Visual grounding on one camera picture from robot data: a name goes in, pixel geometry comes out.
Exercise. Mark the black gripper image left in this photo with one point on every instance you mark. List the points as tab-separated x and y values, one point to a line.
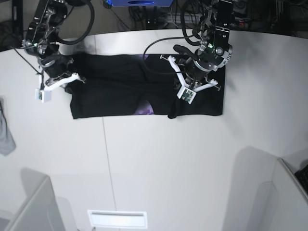
57	65

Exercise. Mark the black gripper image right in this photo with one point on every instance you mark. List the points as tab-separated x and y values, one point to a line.
194	74

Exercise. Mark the black T-shirt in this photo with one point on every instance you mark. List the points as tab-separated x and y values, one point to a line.
122	85

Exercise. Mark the blue box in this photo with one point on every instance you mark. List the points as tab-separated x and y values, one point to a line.
146	3

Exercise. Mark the grey cloth at table edge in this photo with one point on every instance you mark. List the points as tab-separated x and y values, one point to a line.
7	143

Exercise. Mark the white partition panel left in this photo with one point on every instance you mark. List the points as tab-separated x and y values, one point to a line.
39	212

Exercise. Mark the white partition panel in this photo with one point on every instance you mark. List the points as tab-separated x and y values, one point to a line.
39	212
281	204

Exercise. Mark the black keyboard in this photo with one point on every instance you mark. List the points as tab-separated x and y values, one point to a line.
302	177

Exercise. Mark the white partition panel right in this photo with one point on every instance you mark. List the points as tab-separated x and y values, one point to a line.
281	204

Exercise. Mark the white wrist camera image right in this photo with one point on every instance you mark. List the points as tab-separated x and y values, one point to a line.
186	94

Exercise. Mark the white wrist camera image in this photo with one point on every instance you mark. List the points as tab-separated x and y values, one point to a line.
186	94
42	95

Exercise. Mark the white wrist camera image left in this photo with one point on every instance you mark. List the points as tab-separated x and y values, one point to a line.
42	95

